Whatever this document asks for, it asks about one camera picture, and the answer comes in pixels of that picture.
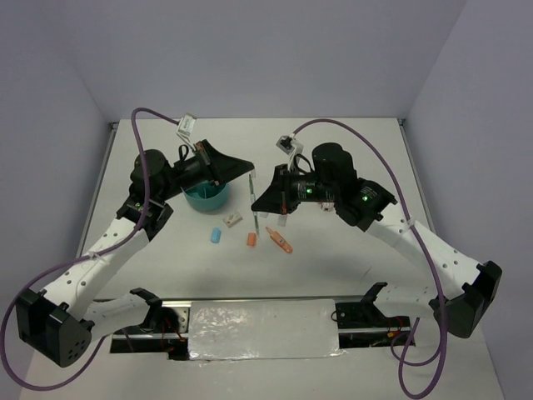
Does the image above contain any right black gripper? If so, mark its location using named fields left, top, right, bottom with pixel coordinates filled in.
left=252, top=162, right=337, bottom=214

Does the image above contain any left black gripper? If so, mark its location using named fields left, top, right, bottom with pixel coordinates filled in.
left=157, top=139, right=254, bottom=202

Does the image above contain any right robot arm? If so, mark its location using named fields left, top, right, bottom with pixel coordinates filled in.
left=252, top=142, right=502, bottom=338

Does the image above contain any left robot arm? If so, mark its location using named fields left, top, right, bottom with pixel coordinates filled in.
left=15, top=140, right=254, bottom=368

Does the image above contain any orange highlighter marker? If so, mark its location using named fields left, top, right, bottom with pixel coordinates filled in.
left=278, top=215, right=287, bottom=227

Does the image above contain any teal round organizer container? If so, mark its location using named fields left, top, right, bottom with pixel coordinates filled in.
left=184, top=182, right=231, bottom=213

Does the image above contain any orange utility cutter pen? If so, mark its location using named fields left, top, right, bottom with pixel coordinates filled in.
left=266, top=227, right=293, bottom=254

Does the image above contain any white eraser box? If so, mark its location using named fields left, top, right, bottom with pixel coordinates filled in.
left=223, top=212, right=242, bottom=228

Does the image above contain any orange marker cap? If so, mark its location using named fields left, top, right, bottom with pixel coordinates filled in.
left=247, top=232, right=257, bottom=247

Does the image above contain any blue marker cap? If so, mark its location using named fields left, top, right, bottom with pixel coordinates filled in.
left=210, top=227, right=222, bottom=244

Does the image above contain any silver foil cover plate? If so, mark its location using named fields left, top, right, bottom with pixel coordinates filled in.
left=188, top=299, right=342, bottom=361

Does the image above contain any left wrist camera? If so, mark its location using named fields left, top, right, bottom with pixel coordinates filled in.
left=177, top=113, right=197, bottom=138

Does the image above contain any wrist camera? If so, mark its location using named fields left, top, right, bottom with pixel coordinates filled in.
left=276, top=135, right=304, bottom=155
left=177, top=113, right=197, bottom=138

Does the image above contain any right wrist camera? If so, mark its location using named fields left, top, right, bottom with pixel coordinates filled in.
left=276, top=135, right=304, bottom=155

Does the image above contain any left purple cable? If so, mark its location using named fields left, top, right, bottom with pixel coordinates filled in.
left=0, top=107, right=184, bottom=387

